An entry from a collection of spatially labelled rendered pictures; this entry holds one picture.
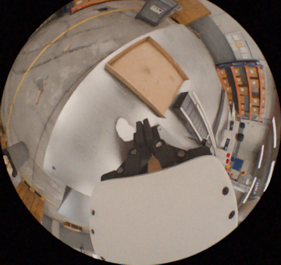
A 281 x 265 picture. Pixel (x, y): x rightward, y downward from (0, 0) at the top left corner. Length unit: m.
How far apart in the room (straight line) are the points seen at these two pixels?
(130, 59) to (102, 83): 0.15
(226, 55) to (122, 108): 4.79
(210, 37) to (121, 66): 4.59
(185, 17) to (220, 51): 2.23
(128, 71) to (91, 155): 0.34
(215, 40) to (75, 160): 4.96
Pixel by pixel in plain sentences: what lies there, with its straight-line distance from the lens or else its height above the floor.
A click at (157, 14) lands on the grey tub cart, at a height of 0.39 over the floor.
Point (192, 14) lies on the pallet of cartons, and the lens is 3.39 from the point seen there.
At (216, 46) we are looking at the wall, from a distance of 4.81.
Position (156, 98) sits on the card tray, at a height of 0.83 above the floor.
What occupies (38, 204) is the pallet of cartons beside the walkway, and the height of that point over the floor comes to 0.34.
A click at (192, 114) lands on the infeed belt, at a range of 0.47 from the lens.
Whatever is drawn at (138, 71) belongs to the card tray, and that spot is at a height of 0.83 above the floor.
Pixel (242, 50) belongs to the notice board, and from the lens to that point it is 4.73.
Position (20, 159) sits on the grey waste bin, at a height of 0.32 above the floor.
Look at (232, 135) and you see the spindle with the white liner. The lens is 1.07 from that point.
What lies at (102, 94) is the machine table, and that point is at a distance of 0.32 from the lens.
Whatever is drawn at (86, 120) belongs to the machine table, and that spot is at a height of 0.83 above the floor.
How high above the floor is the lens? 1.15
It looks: 66 degrees down
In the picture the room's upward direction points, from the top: 110 degrees clockwise
